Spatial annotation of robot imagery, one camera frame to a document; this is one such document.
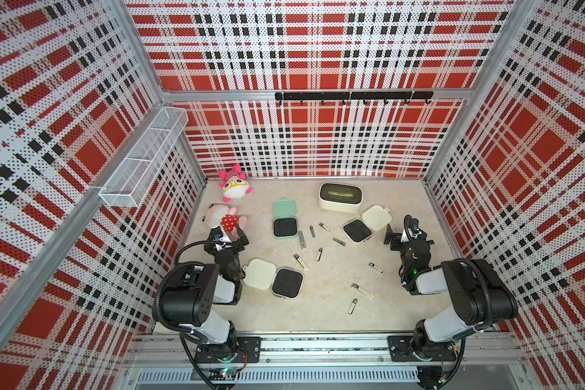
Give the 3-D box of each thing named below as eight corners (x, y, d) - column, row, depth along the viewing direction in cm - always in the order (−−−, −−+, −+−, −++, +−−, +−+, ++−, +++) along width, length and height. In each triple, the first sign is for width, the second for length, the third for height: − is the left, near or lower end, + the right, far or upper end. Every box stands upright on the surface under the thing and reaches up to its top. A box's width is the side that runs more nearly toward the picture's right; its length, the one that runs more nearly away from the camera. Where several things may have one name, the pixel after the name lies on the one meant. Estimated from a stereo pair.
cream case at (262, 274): (238, 282, 90) (236, 278, 87) (253, 256, 97) (251, 252, 94) (297, 304, 85) (296, 301, 82) (308, 275, 91) (308, 272, 89)
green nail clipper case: (270, 238, 102) (270, 236, 101) (274, 202, 115) (274, 199, 114) (297, 238, 102) (297, 235, 101) (298, 202, 115) (298, 199, 114)
